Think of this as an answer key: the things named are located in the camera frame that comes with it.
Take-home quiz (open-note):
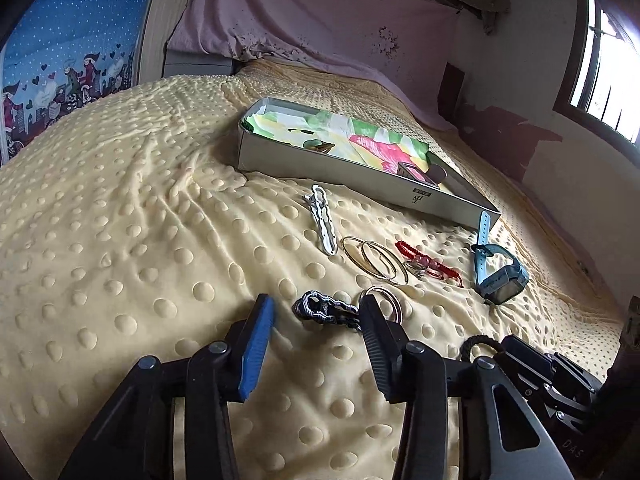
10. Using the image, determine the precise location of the blue smartwatch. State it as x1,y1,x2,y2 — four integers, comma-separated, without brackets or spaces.
470,210,530,306

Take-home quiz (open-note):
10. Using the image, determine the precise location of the pink sheet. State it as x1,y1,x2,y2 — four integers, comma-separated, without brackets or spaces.
167,0,501,131

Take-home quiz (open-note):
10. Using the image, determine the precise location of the grey nightstand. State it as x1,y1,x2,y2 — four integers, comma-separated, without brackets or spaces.
164,47,246,80

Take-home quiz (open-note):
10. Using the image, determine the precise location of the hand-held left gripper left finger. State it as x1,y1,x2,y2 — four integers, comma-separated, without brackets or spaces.
57,294,276,480

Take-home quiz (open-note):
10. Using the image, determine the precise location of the white hair clip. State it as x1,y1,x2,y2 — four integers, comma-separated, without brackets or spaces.
306,184,340,256

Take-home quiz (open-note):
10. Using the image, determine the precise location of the silver bangle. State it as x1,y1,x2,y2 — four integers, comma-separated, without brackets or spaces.
362,285,412,324

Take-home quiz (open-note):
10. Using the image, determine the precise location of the small dark case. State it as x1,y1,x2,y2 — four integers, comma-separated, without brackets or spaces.
396,161,449,191

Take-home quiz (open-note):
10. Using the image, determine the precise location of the red braided bracelet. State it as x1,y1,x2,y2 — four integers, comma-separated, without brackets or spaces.
395,240,465,289

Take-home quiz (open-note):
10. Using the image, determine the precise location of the gold bangle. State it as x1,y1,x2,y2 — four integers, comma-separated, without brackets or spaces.
361,240,410,286
341,236,388,277

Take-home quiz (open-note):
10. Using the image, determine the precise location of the black braided bracelet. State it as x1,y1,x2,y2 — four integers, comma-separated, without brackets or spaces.
459,334,506,364

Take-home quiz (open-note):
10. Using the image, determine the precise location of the blue printed fabric wardrobe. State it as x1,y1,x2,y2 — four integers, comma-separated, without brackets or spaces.
0,0,163,166

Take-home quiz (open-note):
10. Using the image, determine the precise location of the barred window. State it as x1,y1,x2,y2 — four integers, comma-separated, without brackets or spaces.
552,0,640,146

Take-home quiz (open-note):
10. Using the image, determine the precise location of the grey cardboard box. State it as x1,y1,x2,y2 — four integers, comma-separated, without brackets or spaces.
236,96,502,235

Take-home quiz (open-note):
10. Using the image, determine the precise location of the colourful printed cloth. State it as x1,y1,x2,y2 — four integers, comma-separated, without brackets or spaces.
240,109,432,177

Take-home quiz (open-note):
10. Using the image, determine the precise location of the beige wooden cabinet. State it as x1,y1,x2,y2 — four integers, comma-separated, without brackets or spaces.
135,0,208,83

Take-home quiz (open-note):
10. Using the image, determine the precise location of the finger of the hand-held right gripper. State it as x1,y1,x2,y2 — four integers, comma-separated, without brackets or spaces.
500,336,557,403

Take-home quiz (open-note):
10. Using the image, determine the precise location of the yellow dotted blanket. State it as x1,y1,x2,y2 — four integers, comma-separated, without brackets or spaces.
0,57,626,480

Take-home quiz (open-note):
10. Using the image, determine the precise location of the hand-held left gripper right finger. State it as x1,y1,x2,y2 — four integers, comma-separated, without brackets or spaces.
359,295,573,480

